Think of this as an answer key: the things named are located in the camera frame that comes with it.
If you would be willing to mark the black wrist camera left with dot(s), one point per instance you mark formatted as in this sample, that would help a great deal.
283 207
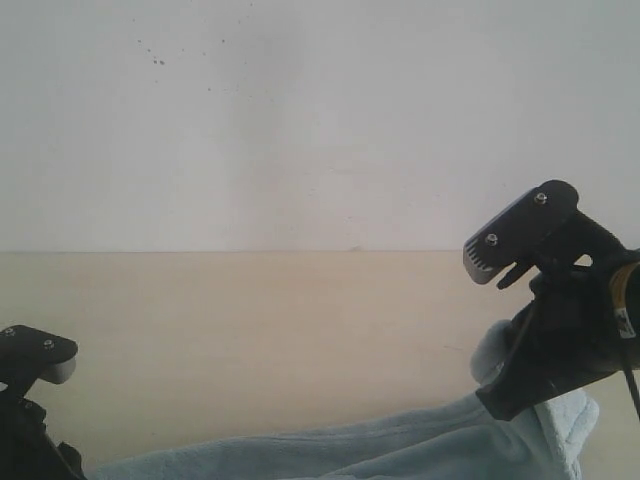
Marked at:
29 354

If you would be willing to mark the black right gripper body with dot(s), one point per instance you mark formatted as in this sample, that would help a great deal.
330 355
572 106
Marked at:
567 337

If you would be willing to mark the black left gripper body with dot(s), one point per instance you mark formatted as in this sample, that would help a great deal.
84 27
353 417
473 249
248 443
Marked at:
27 451

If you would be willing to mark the light blue terry towel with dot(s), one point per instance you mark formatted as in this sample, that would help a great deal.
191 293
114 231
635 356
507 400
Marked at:
459 440

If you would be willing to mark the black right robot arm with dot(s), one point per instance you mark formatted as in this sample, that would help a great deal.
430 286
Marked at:
621 276

